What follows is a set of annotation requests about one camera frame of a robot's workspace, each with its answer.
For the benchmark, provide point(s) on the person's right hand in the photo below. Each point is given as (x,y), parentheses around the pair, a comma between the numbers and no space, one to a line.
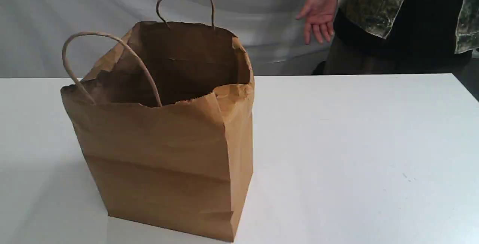
(318,18)

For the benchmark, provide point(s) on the brown paper bag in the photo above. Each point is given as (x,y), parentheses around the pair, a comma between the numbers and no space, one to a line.
(164,118)

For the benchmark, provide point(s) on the camouflage jacket person torso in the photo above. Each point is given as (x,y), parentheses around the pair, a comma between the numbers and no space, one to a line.
(402,36)

